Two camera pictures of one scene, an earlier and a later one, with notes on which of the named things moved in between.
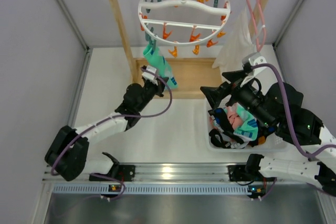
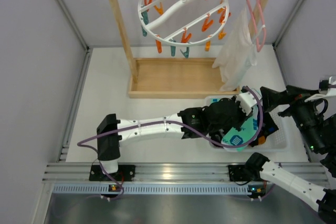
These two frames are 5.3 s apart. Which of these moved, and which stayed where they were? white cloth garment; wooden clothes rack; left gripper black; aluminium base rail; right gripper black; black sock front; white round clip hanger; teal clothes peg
Moved: right gripper black; teal clothes peg; left gripper black
Stayed: wooden clothes rack; white round clip hanger; aluminium base rail; white cloth garment; black sock front
